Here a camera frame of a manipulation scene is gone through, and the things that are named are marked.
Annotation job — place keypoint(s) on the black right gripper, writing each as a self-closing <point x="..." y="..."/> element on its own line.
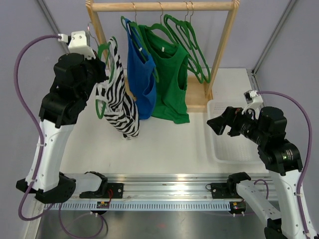
<point x="231" y="117"/>

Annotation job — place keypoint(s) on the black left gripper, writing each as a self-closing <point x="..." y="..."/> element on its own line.
<point x="100" y="65"/>

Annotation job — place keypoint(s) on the green hanger with metal hook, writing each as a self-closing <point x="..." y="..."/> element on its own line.
<point x="103" y="54"/>

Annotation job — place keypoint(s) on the zebra striped tank top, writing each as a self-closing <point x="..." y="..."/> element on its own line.
<point x="112" y="102"/>

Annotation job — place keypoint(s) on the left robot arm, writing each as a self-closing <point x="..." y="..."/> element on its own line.
<point x="75" y="78"/>

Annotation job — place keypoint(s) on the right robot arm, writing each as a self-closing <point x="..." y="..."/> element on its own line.
<point x="283" y="161"/>

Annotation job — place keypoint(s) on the blue tank top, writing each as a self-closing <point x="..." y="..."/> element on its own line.
<point x="141" y="80"/>

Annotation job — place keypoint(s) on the green hanger under blue top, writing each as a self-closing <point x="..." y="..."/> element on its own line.
<point x="137" y="39"/>

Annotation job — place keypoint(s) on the green tank top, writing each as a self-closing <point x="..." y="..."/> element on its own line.
<point x="171" y="60"/>

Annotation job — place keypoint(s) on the empty green hanger front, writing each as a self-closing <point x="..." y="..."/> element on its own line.
<point x="170" y="24"/>

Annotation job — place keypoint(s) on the empty green hanger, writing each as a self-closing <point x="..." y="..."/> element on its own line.
<point x="170" y="24"/>
<point x="196" y="60"/>

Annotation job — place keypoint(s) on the empty green hanger rear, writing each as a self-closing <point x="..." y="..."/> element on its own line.
<point x="196" y="60"/>

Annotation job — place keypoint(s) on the white plastic basket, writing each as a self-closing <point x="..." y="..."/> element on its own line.
<point x="226" y="149"/>

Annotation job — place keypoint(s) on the wooden clothes rack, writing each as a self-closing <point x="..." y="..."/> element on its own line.
<point x="197" y="95"/>

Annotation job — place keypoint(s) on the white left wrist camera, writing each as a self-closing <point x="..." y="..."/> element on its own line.
<point x="78" y="42"/>

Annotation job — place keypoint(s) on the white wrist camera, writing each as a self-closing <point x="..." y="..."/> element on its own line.
<point x="253" y="100"/>
<point x="78" y="42"/>

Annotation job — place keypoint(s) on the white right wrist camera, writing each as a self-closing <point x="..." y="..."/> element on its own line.
<point x="253" y="100"/>

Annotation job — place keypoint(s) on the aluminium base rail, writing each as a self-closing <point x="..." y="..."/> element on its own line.
<point x="162" y="187"/>

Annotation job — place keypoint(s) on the white slotted cable duct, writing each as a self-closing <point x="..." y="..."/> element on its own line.
<point x="143" y="206"/>

